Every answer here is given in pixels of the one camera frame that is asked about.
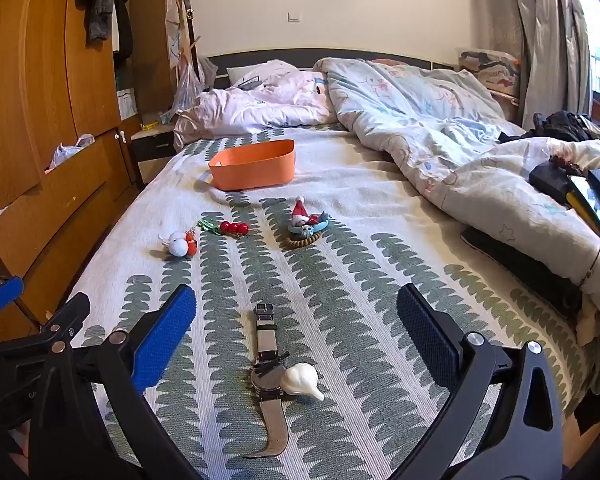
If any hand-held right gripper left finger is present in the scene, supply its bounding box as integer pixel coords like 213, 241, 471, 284
27, 283, 202, 480

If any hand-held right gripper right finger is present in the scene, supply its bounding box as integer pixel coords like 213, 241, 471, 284
395, 283, 564, 480

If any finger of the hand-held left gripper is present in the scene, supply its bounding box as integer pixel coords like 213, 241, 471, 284
39, 291, 92, 346
0, 276, 26, 323

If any white bunny plush charm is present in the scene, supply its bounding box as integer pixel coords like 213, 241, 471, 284
159, 231, 198, 260

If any white garlic-shaped charm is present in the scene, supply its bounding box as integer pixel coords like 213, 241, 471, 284
281, 363, 326, 402

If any orange plastic basket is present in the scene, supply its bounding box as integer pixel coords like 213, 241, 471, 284
208, 139, 296, 192

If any leaf print bedsheet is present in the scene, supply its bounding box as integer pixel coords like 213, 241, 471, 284
70, 125, 600, 480

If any plastic bag in wardrobe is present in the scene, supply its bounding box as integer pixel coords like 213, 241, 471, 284
47, 134, 96, 170

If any dark nightstand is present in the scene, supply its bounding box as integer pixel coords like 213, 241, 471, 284
130, 125, 181, 186

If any black box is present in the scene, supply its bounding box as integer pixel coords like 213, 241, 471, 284
528, 160, 581, 206

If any cartoon print quilt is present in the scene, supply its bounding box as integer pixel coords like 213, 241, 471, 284
312, 56, 600, 291

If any smartphone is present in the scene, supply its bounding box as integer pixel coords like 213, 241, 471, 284
567, 175, 600, 246

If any wooden wardrobe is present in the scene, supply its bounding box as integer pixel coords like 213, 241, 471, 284
0, 0, 201, 331

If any white crumpled duvet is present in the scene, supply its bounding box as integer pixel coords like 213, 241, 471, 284
172, 71, 338, 148

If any clear hanging plastic bag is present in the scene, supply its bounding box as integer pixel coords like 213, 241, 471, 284
160, 57, 218, 123

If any clear storage bag with clothes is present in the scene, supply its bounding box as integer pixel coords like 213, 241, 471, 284
455, 47, 523, 106

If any dark hanging garment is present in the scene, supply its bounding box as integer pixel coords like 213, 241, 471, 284
112, 0, 133, 68

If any white pillow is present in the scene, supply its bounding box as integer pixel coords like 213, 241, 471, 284
226, 59, 301, 92

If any grey hanging garment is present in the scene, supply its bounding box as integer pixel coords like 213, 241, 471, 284
76, 0, 118, 45

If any dark bed headboard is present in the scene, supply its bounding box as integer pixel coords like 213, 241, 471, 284
204, 48, 461, 92

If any wooden coat rack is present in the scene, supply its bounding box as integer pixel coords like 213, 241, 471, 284
162, 0, 203, 81

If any grey curtain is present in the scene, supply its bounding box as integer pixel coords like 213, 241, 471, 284
500, 0, 593, 133

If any blue hair tie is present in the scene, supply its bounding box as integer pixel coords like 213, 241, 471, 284
286, 213, 331, 237

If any brown spiral hair tie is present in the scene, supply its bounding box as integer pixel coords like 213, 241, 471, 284
283, 232, 326, 250

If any santa figure hair tie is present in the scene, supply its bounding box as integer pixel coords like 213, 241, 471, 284
290, 196, 321, 226

